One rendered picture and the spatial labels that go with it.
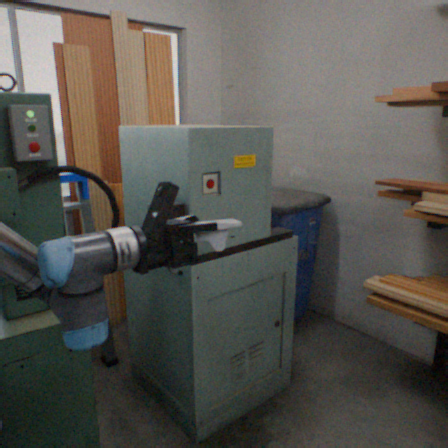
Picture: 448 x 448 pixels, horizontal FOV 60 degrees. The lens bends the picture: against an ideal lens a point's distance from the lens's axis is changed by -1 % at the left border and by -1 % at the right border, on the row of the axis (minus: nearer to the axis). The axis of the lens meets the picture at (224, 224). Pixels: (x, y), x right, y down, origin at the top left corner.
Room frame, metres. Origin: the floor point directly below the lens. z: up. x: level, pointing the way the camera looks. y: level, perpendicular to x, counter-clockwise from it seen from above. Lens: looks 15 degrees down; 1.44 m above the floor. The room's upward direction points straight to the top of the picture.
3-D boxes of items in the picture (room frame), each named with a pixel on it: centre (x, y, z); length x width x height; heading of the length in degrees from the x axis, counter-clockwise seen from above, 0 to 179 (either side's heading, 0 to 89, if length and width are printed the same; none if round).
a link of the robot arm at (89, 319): (0.61, 0.25, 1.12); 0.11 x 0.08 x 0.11; 39
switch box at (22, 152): (1.19, 0.58, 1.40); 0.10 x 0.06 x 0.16; 126
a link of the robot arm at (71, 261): (0.60, 0.24, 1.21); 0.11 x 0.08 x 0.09; 129
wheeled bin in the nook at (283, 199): (2.60, -0.32, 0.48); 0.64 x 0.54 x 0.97; 42
